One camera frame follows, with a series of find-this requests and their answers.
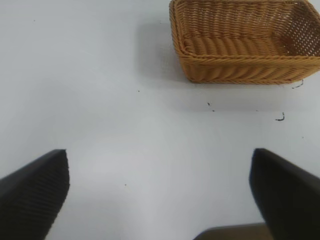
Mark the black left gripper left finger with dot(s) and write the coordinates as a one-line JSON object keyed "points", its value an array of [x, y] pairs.
{"points": [[32, 195]]}

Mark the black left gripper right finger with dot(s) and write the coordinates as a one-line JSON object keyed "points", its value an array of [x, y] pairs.
{"points": [[287, 190]]}

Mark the woven wicker basket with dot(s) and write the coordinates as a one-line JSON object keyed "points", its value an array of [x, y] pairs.
{"points": [[240, 62]]}

